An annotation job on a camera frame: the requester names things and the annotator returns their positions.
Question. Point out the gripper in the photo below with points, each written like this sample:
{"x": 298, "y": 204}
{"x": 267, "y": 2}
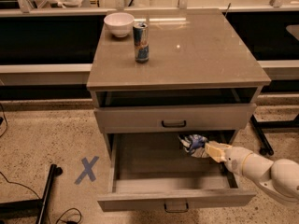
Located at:
{"x": 234, "y": 160}

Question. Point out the blue chip bag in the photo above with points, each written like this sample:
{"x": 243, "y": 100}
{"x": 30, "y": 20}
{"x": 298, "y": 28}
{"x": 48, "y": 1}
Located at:
{"x": 194, "y": 145}

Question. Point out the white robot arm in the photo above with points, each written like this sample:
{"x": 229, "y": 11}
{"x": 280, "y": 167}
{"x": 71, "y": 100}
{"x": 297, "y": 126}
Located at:
{"x": 278, "y": 179}

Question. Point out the open grey lower drawer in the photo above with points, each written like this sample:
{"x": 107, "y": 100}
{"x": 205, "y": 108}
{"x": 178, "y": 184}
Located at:
{"x": 151, "y": 171}

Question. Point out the grey drawer cabinet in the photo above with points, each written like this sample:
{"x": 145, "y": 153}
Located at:
{"x": 195, "y": 58}

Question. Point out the black stand leg right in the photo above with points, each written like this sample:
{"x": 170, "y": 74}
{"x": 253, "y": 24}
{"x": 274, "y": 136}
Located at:
{"x": 260, "y": 126}

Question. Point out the black stand leg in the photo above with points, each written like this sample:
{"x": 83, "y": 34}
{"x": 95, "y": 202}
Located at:
{"x": 260, "y": 126}
{"x": 33, "y": 208}

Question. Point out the blue tape cross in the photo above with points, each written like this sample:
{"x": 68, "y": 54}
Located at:
{"x": 87, "y": 170}

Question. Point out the blue silver drink can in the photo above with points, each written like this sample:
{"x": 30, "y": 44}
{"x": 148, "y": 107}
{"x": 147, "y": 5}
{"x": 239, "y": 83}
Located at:
{"x": 141, "y": 41}

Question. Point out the white ceramic bowl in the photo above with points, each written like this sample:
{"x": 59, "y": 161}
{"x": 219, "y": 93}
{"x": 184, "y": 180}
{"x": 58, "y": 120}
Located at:
{"x": 119, "y": 24}

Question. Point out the black stand leg left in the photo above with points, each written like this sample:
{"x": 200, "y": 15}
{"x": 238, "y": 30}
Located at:
{"x": 33, "y": 208}

